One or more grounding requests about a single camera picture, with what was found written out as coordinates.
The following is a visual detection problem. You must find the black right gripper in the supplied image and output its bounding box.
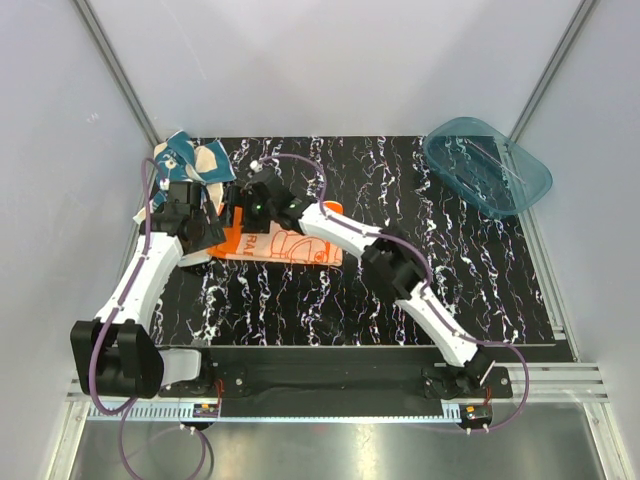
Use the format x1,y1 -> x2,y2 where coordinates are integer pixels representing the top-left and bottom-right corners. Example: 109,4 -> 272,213
218,185 -> 277,235

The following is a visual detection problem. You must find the orange Doraemon towel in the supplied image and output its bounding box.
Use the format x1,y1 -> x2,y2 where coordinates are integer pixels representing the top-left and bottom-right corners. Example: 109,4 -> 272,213
205,206 -> 343,267

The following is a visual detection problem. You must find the teal Doraemon towel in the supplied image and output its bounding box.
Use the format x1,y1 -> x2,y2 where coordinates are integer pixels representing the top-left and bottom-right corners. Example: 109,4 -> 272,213
132,130 -> 237,269

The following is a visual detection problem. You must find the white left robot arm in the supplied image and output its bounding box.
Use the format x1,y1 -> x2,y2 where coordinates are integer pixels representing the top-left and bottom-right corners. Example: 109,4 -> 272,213
70,181 -> 226,400

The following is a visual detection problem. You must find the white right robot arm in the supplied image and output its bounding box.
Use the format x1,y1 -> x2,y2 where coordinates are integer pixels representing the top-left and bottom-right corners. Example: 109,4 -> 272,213
221,168 -> 495,398

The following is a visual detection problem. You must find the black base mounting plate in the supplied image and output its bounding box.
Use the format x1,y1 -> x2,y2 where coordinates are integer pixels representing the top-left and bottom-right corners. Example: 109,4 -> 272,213
160,346 -> 513,400

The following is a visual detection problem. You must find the left small controller board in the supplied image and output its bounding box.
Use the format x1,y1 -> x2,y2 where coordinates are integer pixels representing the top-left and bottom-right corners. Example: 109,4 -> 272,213
193,403 -> 220,418

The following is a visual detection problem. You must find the small controller board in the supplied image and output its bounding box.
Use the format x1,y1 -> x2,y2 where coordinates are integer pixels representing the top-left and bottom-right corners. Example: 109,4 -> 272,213
461,404 -> 493,429
193,403 -> 220,418

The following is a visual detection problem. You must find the teal transparent plastic bin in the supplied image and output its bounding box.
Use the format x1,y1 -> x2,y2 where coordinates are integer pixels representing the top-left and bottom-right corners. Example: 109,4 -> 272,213
423,117 -> 553,219

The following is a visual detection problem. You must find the right small controller board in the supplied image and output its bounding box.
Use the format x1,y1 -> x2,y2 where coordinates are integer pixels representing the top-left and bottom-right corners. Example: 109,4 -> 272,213
461,404 -> 493,429

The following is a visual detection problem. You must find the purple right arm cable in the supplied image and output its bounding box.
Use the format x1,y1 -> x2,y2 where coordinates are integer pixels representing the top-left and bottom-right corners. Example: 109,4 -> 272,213
249,153 -> 531,434

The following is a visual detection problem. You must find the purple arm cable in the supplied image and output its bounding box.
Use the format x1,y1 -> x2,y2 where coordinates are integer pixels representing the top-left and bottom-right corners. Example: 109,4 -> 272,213
249,153 -> 531,434
87,157 -> 216,479

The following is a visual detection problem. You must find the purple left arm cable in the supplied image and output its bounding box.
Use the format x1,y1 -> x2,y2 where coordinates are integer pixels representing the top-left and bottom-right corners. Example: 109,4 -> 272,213
87,157 -> 216,479

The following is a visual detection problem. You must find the aluminium front rail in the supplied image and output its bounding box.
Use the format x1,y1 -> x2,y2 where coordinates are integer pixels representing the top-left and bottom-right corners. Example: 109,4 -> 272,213
64,362 -> 611,424

